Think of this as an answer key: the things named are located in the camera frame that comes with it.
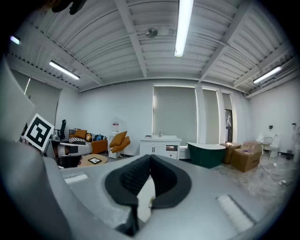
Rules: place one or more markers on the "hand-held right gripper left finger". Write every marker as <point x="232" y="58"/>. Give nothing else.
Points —
<point x="117" y="185"/>

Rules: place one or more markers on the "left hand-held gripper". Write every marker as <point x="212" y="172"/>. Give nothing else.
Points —
<point x="38" y="132"/>

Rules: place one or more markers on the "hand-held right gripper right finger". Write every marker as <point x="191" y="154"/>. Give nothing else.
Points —
<point x="173" y="185"/>

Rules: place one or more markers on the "round wooden table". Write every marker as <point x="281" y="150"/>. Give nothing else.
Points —
<point x="103" y="159"/>

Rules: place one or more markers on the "striped black white blanket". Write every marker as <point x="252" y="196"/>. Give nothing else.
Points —
<point x="78" y="140"/>

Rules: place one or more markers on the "orange couch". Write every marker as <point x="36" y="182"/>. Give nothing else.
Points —
<point x="99" y="145"/>

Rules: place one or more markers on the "white sink cabinet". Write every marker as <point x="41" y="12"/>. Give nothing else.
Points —
<point x="154" y="147"/>

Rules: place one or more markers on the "white water dispenser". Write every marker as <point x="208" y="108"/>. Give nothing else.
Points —
<point x="115" y="126"/>

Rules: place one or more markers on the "green bathtub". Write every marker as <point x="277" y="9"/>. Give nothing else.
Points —
<point x="206" y="155"/>

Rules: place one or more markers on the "metal faucet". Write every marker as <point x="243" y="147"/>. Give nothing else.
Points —
<point x="160" y="132"/>

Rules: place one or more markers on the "small cardboard box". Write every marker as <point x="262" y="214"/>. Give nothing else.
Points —
<point x="228" y="152"/>

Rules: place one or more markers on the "wide grey roller blind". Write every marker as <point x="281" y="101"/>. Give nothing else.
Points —
<point x="174" y="112"/>

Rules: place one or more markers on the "large cardboard box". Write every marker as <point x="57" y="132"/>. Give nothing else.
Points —
<point x="246" y="159"/>

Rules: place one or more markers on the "narrow grey roller blind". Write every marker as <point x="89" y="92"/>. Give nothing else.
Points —
<point x="227" y="100"/>
<point x="210" y="114"/>

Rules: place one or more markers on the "ceiling tube light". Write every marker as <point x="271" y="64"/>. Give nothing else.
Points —
<point x="64" y="69"/>
<point x="184" y="25"/>
<point x="267" y="75"/>
<point x="15" y="40"/>

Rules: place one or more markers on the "white toilet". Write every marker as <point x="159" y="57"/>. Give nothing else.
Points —
<point x="274" y="145"/>

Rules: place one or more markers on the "black picture frame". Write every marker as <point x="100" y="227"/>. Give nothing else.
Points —
<point x="95" y="160"/>

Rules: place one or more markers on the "small grey camera box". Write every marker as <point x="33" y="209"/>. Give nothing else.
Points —
<point x="56" y="134"/>

